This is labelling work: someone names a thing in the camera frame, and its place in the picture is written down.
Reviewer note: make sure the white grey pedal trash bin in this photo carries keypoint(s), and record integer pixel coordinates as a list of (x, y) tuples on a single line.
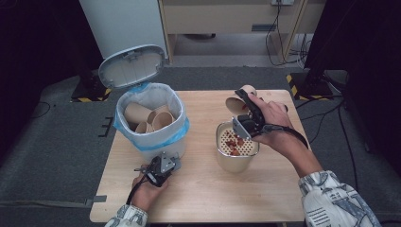
[(126, 67)]

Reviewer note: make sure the red food scraps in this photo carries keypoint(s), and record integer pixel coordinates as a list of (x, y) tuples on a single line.
[(233, 143)]

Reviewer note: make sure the white cabinet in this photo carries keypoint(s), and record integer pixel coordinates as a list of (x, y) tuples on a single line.
[(126, 25)]

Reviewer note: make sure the black curtain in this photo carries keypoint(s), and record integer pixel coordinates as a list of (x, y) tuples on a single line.
[(38, 47), (369, 63)]

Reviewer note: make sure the beige strainer container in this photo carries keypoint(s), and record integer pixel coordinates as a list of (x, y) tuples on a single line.
[(233, 160)]

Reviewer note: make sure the grey tape piece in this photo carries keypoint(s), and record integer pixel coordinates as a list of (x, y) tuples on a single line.
[(96, 200)]

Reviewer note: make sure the black floor tape marks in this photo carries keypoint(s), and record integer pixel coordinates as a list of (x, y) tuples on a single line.
[(106, 126)]

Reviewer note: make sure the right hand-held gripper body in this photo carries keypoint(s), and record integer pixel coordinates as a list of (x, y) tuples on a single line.
[(252, 121)]

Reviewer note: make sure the person's right hand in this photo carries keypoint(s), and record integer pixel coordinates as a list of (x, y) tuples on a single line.
[(277, 126)]

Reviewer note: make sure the light wooden desk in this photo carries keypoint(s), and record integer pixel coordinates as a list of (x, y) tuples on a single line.
[(227, 17)]

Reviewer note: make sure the black stand with striped base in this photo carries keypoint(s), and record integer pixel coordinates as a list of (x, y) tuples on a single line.
[(310, 86), (85, 91)]

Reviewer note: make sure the person's left hand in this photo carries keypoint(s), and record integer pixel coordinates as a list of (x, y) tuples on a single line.
[(146, 194)]

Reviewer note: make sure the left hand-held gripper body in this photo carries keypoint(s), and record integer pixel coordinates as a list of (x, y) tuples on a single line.
[(159, 171)]

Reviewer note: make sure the blue trash bag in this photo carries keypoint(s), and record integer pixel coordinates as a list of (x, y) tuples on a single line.
[(178, 134)]

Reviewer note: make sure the brown paper cup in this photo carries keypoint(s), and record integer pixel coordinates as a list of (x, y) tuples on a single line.
[(157, 111), (235, 105), (163, 121), (142, 127), (136, 113)]

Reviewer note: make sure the white power strip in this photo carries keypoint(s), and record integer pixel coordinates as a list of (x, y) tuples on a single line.
[(282, 2)]

